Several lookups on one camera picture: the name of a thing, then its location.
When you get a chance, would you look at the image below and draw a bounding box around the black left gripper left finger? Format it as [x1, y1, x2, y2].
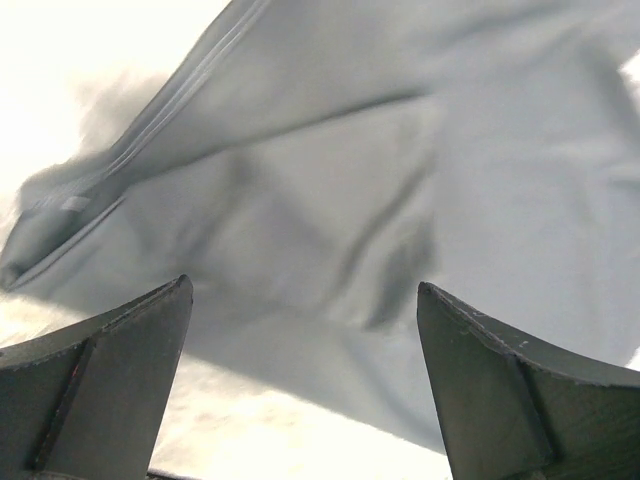
[1, 275, 193, 479]

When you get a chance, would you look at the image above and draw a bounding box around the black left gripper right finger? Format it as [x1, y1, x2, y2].
[417, 283, 639, 479]

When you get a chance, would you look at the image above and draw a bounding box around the grey t shirt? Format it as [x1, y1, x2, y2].
[1, 1, 639, 447]

